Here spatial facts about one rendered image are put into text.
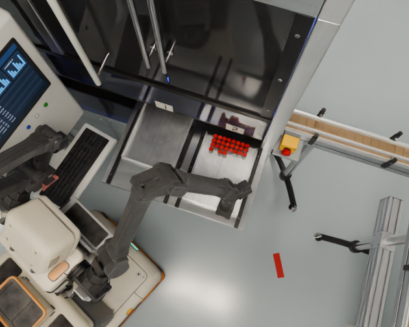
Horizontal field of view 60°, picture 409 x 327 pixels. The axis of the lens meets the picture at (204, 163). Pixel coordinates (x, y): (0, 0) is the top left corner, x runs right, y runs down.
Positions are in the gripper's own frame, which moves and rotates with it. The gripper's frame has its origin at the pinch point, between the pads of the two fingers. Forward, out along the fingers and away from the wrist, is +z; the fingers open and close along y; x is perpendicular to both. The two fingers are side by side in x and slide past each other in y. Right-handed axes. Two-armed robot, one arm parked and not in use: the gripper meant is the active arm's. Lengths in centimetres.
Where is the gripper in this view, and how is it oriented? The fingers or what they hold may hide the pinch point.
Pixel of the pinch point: (224, 211)
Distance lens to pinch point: 160.6
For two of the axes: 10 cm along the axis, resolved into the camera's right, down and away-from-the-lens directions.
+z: -0.6, 4.3, 9.0
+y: 3.7, -8.3, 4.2
